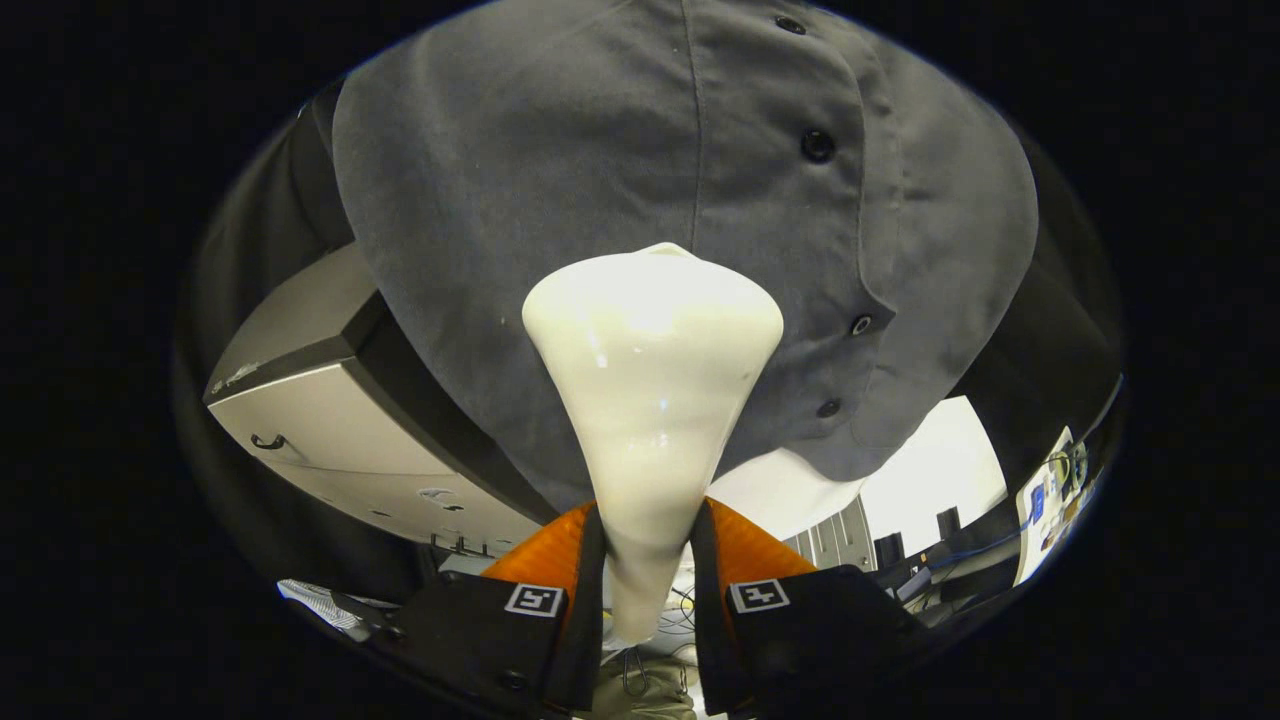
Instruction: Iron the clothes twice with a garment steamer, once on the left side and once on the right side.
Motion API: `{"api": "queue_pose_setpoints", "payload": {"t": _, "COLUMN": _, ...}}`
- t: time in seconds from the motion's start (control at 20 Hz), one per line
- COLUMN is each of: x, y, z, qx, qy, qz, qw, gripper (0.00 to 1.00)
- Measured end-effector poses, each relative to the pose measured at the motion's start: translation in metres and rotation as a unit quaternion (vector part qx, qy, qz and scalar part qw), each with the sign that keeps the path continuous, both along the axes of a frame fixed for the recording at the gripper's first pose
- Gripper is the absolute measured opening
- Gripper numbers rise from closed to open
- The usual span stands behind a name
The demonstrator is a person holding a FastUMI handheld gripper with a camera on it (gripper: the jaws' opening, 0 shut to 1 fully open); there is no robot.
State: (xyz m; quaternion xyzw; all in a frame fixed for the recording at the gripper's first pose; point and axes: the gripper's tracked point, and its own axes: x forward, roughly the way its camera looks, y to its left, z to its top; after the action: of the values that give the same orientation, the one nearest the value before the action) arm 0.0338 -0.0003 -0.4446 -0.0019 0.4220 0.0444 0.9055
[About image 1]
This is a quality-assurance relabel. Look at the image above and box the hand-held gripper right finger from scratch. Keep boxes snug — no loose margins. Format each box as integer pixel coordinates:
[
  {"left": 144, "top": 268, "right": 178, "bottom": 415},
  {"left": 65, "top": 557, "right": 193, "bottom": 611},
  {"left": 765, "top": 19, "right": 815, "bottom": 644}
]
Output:
[{"left": 690, "top": 497, "right": 926, "bottom": 716}]

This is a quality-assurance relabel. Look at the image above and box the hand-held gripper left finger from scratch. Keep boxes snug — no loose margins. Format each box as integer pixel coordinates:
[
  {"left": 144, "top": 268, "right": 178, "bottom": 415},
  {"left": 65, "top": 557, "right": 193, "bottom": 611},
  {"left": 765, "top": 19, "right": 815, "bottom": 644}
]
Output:
[{"left": 385, "top": 500, "right": 609, "bottom": 716}]

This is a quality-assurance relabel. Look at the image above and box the grey button-up shirt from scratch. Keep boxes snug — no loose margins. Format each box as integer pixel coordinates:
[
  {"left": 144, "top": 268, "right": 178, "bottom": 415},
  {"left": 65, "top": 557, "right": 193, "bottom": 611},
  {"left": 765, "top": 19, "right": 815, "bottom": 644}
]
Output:
[{"left": 330, "top": 0, "right": 1041, "bottom": 516}]

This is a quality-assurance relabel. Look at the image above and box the grey metal stand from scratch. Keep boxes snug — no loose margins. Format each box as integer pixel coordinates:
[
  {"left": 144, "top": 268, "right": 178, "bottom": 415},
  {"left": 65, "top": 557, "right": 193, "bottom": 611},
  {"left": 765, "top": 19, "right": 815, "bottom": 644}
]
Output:
[{"left": 785, "top": 495, "right": 881, "bottom": 573}]

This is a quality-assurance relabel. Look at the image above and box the cream mannequin torso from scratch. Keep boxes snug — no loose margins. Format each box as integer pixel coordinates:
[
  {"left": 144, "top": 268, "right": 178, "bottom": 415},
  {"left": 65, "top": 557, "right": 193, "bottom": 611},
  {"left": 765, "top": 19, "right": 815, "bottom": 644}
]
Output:
[{"left": 705, "top": 445, "right": 869, "bottom": 541}]

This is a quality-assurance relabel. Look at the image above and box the striped grey cloth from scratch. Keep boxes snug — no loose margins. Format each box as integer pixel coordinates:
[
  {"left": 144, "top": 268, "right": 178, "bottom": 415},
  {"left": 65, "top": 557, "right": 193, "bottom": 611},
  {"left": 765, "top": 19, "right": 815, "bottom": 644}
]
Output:
[{"left": 278, "top": 578, "right": 401, "bottom": 641}]

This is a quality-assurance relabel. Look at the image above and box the grey cabinet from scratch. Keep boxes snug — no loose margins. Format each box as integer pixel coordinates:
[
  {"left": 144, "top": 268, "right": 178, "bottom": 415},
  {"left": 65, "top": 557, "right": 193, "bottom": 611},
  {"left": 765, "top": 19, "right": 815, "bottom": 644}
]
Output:
[{"left": 203, "top": 240, "right": 561, "bottom": 556}]

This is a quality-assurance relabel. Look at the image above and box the white printed sheet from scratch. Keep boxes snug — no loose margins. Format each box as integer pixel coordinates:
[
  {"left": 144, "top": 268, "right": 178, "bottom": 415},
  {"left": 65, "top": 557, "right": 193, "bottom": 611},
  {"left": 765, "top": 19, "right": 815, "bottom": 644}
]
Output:
[{"left": 1015, "top": 425, "right": 1101, "bottom": 586}]

